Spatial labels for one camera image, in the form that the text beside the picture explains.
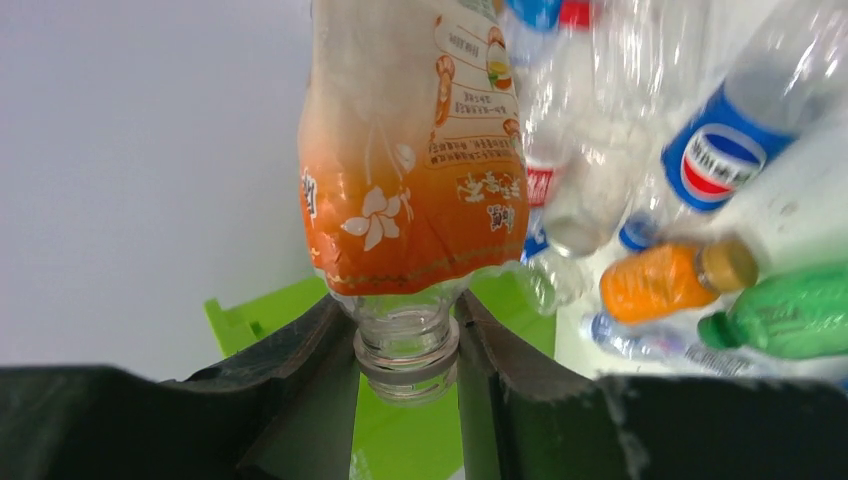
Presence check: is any small orange juice bottle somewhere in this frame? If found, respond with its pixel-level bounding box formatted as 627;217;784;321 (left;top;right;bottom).
599;238;759;325

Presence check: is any red label clear bottle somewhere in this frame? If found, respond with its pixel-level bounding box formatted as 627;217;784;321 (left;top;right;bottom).
520;1;638;257

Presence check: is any green plastic bin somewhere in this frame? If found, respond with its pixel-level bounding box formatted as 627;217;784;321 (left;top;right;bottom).
204;274;556;479

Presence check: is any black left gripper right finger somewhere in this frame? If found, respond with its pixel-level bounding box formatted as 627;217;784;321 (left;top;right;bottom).
455;292;847;479

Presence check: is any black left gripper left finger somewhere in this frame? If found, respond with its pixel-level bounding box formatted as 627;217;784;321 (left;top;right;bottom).
1;297;359;479

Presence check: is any crushed clear purple-label bottle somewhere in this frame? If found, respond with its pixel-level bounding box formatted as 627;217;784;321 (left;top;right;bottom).
578;312;794;378

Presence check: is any green plastic bottle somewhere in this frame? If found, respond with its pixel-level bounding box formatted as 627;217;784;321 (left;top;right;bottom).
697;261;847;360

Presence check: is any crushed orange label bottle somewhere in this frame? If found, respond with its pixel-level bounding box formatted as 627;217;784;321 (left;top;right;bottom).
298;1;529;374

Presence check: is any Pepsi bottle blue label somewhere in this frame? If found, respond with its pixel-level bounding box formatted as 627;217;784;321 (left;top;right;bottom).
618;1;847;252

